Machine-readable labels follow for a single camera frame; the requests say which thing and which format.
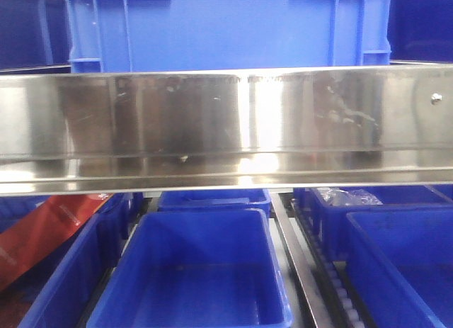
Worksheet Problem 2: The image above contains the blue bin rear centre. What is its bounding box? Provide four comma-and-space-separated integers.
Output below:
158, 188, 271, 218

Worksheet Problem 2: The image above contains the blue bin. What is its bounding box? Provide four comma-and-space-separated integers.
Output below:
158, 188, 271, 218
293, 186, 452, 261

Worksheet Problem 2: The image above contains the blue bin centre lower shelf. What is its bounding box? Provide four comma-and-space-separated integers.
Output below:
87, 209, 293, 327

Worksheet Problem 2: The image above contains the blue bin shelf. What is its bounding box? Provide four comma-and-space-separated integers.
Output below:
346, 208, 452, 327
18, 193, 144, 327
87, 209, 293, 327

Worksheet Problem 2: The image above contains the blue bin rear right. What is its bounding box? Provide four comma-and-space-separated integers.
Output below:
293, 186, 452, 261

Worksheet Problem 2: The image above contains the stainless steel shelf beam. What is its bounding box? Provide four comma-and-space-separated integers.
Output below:
1, 64, 452, 196

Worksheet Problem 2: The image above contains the large blue crate on shelf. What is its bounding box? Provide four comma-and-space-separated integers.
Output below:
66, 0, 391, 73

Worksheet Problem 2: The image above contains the blue bin right lower shelf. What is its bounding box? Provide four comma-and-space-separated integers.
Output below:
346, 208, 452, 327

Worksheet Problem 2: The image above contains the blue bin left lower shelf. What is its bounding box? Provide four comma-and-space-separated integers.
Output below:
18, 193, 144, 327

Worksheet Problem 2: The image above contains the clear plastic bag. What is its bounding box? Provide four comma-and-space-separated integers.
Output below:
316, 187, 383, 206

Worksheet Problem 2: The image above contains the roller conveyor track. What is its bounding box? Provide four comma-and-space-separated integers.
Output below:
291, 198, 367, 327

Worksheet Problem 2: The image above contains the red package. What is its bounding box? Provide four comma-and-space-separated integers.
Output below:
1, 193, 113, 290

